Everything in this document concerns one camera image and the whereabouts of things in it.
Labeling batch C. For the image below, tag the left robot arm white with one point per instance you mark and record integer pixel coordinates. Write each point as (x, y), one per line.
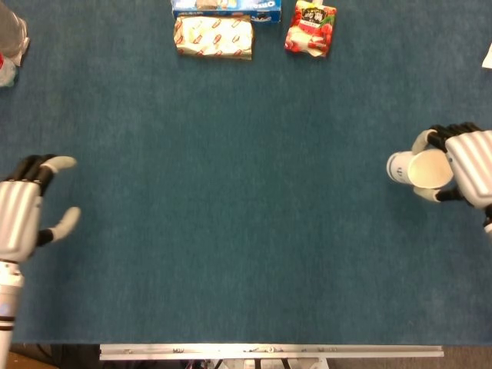
(9, 303)

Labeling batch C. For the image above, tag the white paper cup blue logo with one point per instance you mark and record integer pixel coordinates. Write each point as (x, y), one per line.
(426, 173)

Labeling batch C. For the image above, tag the white paper scrap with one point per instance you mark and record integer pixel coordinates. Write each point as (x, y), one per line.
(488, 57)

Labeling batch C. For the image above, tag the right robot hand silver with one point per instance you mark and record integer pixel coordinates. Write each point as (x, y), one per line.
(471, 169)

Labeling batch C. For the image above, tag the aluminium table edge rail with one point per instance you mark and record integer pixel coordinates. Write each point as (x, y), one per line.
(269, 350)

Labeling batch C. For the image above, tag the red fruit jelly pouch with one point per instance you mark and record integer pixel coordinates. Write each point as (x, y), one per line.
(309, 32)

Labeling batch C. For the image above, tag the clear plastic bottle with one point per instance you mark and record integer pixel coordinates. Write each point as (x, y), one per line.
(11, 34)

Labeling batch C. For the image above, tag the blue Oreo cookie box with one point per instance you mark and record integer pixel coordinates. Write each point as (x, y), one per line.
(230, 5)

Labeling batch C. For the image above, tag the blue felt table mat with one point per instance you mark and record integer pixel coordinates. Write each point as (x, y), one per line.
(238, 184)

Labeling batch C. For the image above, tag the cream red-print wrapped snack pack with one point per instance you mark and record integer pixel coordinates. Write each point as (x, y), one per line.
(213, 38)

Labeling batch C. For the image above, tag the left robot hand silver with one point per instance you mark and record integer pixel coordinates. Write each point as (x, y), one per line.
(17, 215)

